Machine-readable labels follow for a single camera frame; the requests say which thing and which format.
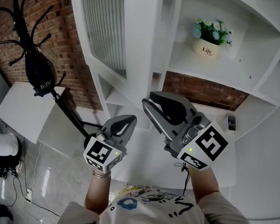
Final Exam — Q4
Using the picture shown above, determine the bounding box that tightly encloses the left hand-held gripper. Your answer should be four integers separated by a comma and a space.
82, 112, 138, 175

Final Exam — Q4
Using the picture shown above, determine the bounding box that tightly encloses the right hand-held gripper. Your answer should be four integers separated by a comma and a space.
138, 90, 232, 173

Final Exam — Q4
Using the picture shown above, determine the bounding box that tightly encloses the white ribbed glass cabinet door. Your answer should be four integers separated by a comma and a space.
65, 0, 164, 104

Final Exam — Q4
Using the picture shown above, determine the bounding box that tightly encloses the person's left forearm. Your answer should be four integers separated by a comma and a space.
83, 169, 112, 211

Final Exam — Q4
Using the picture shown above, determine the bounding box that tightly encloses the person's right forearm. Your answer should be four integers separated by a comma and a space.
183, 163, 222, 206

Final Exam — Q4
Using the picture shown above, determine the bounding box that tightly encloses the white shelf cabinet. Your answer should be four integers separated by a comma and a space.
63, 0, 280, 140

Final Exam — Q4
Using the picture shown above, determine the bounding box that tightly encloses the small black device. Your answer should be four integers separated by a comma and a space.
226, 114, 237, 131

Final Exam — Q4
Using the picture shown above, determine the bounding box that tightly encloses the cream pot with artificial flowers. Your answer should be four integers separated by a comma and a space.
191, 17, 234, 62

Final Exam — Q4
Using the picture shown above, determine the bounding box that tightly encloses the person's white printed shirt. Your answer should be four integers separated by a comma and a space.
55, 180, 254, 224

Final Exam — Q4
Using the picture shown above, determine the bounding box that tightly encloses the white side table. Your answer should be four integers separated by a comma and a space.
0, 80, 92, 160

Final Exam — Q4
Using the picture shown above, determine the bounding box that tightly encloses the black hanging bag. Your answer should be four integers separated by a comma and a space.
22, 45, 60, 98

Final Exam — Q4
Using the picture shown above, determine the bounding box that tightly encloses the white power strip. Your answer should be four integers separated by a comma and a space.
23, 188, 34, 202

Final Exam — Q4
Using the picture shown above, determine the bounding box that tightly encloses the black coat rack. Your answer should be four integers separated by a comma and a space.
0, 0, 109, 141

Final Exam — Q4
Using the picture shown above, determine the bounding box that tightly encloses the silver bracelet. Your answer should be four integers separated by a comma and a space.
92, 168, 112, 180

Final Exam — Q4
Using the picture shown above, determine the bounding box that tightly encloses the black gripper lanyard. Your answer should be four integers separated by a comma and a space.
172, 162, 192, 197

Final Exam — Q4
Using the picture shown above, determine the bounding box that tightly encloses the white cable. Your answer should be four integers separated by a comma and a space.
27, 142, 43, 191

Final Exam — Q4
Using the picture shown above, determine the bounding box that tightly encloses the black floor cable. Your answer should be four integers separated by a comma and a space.
7, 172, 63, 217

